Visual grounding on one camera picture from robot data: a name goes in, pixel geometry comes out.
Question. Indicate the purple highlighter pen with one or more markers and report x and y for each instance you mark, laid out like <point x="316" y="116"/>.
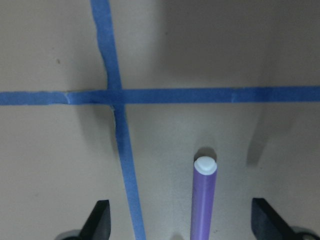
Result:
<point x="203" y="190"/>

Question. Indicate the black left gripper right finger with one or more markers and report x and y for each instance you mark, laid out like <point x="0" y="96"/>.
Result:
<point x="267" y="224"/>

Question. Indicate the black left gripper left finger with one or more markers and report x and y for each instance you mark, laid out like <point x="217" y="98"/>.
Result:
<point x="98" y="224"/>

